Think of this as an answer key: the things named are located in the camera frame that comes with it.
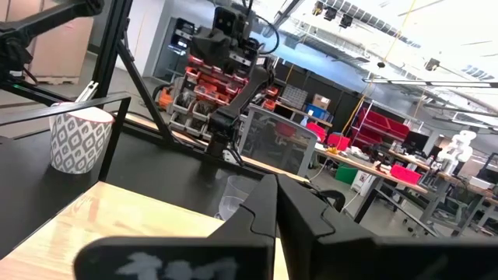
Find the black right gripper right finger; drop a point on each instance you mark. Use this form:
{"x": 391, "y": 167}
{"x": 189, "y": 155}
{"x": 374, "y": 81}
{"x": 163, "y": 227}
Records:
{"x": 350, "y": 260}

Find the long wooden workbench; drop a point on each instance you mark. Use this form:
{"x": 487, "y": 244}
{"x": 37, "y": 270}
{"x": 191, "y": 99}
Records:
{"x": 362, "y": 165}
{"x": 459, "y": 183}

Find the shelf unit with red bins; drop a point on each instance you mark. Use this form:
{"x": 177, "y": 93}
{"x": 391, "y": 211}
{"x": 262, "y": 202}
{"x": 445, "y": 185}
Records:
{"x": 381, "y": 124}

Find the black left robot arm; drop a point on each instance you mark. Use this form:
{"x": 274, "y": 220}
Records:
{"x": 241, "y": 105}

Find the grey white patterned mug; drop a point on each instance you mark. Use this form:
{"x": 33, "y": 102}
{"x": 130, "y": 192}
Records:
{"x": 78, "y": 144}

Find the large cardboard box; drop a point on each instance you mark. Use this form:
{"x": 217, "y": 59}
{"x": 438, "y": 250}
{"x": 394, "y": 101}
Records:
{"x": 66, "y": 50}

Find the small cardboard box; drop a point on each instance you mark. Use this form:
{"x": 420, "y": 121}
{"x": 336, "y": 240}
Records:
{"x": 321, "y": 102}

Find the parts bin rack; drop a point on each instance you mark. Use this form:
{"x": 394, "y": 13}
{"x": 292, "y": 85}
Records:
{"x": 194, "y": 113}

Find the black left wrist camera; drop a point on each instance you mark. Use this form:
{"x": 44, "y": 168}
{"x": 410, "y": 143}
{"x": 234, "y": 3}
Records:
{"x": 229, "y": 21}

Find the green plastic bin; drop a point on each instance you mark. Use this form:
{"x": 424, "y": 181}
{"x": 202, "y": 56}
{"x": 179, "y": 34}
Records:
{"x": 345, "y": 175}

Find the wooden pallet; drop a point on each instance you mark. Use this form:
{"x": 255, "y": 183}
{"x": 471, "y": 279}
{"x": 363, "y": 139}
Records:
{"x": 58, "y": 80}

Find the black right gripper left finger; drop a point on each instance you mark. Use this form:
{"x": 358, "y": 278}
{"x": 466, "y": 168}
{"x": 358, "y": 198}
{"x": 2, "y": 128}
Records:
{"x": 233, "y": 256}

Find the glass door equipment cabinet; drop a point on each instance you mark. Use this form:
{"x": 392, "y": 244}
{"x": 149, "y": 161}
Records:
{"x": 175, "y": 50}

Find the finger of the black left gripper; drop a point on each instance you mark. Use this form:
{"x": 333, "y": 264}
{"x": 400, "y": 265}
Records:
{"x": 222, "y": 48}
{"x": 202, "y": 46}

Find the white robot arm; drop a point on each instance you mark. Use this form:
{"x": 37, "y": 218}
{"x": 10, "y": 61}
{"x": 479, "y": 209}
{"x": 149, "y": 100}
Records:
{"x": 459, "y": 149}

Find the black monitor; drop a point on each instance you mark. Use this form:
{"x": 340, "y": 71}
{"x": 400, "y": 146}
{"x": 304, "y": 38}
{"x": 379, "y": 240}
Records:
{"x": 416, "y": 142}

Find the grey mesh office chair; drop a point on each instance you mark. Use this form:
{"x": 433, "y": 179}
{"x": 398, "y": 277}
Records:
{"x": 272, "y": 140}

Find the red plastic bin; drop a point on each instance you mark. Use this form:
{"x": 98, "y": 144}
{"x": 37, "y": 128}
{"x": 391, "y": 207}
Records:
{"x": 404, "y": 174}
{"x": 316, "y": 130}
{"x": 338, "y": 142}

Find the orange equipment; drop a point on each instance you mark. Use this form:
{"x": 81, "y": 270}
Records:
{"x": 165, "y": 99}

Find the blue plastic bin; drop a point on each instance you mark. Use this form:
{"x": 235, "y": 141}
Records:
{"x": 317, "y": 111}

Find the small clear plastic cup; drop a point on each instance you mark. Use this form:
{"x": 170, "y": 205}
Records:
{"x": 233, "y": 194}

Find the grey small drawer cabinet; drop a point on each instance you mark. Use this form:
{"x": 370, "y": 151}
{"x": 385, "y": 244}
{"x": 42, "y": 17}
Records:
{"x": 293, "y": 96}

